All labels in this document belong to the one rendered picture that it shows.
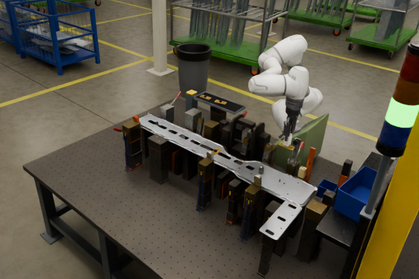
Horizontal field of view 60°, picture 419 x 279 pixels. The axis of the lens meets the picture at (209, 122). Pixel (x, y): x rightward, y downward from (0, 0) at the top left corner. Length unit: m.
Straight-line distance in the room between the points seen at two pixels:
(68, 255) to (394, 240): 2.43
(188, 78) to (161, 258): 3.45
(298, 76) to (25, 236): 2.54
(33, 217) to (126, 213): 1.37
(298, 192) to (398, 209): 0.89
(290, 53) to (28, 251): 2.45
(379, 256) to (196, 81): 4.11
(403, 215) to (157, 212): 1.49
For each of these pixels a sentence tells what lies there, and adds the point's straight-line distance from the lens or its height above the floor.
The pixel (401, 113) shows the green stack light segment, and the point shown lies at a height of 1.91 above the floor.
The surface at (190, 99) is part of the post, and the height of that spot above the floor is 1.11.
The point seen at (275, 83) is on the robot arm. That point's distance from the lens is 1.79.
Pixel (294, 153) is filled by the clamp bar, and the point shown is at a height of 1.12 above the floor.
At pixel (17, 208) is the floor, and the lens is 3.72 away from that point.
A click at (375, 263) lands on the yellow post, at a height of 1.28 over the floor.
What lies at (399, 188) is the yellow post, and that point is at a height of 1.61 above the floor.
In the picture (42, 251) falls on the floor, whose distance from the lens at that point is 3.27.
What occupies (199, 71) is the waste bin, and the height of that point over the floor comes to 0.45.
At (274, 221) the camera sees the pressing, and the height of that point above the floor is 1.00.
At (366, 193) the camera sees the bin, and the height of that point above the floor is 1.03.
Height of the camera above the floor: 2.31
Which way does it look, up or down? 29 degrees down
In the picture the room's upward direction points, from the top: 3 degrees clockwise
